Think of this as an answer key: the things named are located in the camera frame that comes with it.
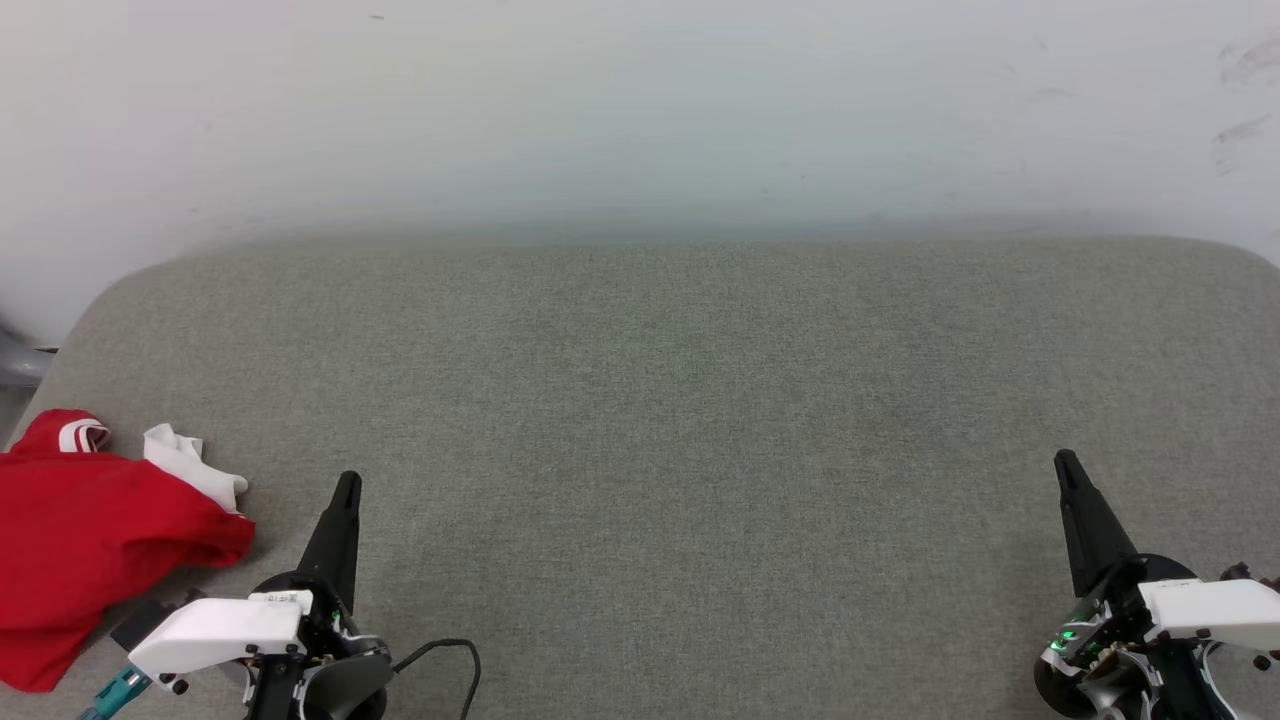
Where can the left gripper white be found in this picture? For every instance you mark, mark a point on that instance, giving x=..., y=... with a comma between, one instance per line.
x=215, y=630

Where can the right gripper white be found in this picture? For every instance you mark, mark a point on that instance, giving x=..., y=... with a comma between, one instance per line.
x=1210, y=610

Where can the red and white basketball jersey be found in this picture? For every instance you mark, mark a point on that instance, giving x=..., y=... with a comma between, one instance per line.
x=90, y=540

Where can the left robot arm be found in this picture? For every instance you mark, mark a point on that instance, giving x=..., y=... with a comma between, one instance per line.
x=340, y=692

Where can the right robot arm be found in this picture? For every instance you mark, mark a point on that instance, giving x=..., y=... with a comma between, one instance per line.
x=1180, y=692

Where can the grey curved plastic object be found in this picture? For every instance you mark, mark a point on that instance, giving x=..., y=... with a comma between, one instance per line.
x=18, y=362

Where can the grey fabric sofa cushion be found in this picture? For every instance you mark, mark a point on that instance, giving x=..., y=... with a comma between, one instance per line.
x=680, y=420

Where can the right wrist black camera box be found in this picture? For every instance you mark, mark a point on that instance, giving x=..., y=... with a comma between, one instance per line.
x=1238, y=572

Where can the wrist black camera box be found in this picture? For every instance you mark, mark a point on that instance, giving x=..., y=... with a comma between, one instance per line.
x=140, y=625
x=1238, y=572

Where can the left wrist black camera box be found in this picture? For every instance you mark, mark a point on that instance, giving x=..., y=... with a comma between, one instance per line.
x=140, y=625

